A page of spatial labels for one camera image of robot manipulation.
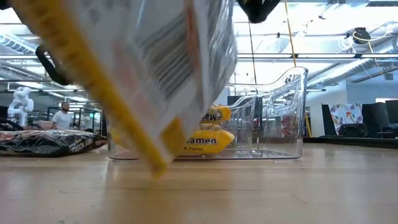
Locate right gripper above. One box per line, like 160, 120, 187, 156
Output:
236, 0, 282, 24

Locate black fire noodle ramen pack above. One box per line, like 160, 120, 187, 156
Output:
0, 129, 109, 157

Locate red fabric partition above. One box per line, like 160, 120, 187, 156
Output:
279, 114, 295, 136

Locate floral patterned cloth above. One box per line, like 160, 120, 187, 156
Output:
328, 102, 364, 134

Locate black office chair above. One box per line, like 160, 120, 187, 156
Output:
338, 123, 369, 138

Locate black desk monitor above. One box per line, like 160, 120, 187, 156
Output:
362, 102, 390, 133
385, 100, 398, 125

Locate black partition panel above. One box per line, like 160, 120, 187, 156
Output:
100, 112, 109, 138

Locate person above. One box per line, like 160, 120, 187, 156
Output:
51, 101, 76, 131

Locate white robot figure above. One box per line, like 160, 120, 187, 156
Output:
6, 86, 35, 127

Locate black looped hanging cable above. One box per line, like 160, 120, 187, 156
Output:
248, 21, 259, 95

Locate yellow hanging cable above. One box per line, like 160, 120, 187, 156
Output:
284, 0, 313, 138

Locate long ceiling light rail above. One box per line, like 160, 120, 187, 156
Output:
0, 52, 398, 60

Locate silver ceiling air duct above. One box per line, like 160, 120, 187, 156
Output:
306, 46, 398, 91
0, 33, 40, 54

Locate black ceiling cable reel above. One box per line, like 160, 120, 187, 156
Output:
343, 26, 373, 46

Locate black metal rack frame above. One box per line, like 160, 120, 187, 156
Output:
46, 107, 103, 131

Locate black left wrist camera cable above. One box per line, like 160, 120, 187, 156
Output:
35, 45, 75, 86

